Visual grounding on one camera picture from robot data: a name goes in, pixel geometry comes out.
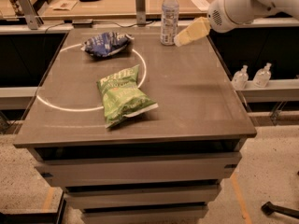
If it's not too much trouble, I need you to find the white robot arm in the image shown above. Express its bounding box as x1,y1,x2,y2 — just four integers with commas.
174,0,299,47

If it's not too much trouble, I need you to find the hand sanitizer bottle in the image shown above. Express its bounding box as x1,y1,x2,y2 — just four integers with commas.
253,63,272,88
232,65,249,90

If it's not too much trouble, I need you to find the white paper card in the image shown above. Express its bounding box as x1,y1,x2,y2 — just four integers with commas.
191,0,210,12

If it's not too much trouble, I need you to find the small booklet on desk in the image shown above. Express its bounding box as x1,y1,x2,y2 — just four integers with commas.
51,0,77,11

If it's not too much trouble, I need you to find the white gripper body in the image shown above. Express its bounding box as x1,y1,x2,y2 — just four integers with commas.
207,0,275,33

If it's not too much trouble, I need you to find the blue chip bag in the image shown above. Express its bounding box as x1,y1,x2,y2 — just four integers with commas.
81,32,134,58

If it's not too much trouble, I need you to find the green kettle chip bag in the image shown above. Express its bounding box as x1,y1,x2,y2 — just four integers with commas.
97,65,158,128

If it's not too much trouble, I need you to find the left metal bracket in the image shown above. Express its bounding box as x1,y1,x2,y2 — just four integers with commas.
17,0,41,30

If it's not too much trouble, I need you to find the clear blue plastic water bottle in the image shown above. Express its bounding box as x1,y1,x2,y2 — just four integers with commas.
160,0,179,46

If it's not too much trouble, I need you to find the black cable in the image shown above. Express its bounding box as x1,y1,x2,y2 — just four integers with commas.
44,20,155,35

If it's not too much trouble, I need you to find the right hand sanitizer bottle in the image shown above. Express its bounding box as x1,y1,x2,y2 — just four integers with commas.
253,63,272,88

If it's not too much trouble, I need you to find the left hand sanitizer bottle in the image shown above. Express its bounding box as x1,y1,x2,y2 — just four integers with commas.
232,65,249,90

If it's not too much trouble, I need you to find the metal bracket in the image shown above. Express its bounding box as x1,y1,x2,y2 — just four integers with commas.
17,0,41,30
135,0,146,26

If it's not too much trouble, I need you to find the middle metal bracket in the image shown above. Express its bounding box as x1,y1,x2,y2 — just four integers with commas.
135,0,146,26

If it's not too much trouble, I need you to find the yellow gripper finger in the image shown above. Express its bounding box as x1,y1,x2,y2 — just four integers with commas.
174,17,210,47

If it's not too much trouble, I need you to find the black chair base leg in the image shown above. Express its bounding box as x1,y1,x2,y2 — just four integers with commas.
261,202,299,219

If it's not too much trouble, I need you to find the grey drawer cabinet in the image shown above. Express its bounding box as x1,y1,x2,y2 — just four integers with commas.
15,27,256,224

